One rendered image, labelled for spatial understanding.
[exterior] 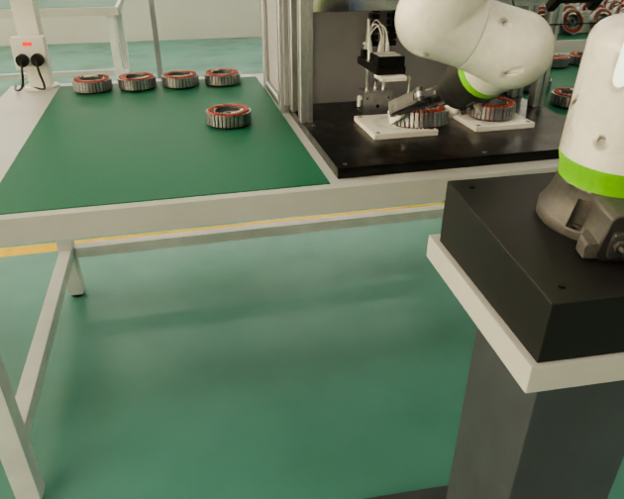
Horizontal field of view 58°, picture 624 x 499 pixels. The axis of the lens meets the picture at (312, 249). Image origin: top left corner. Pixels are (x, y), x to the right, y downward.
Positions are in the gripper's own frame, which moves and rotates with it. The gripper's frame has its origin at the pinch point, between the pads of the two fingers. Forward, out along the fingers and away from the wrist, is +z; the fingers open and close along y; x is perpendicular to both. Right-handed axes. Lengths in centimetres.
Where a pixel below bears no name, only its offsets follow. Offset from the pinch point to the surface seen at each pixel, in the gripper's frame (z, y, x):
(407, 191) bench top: -4.9, -6.8, -16.2
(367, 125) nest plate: 14.2, -6.6, 1.6
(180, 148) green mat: 19, -49, 0
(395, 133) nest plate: 8.2, -2.5, -1.9
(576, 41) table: 111, 129, 55
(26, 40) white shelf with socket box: 63, -88, 44
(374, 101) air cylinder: 24.0, -0.7, 9.6
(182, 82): 65, -46, 30
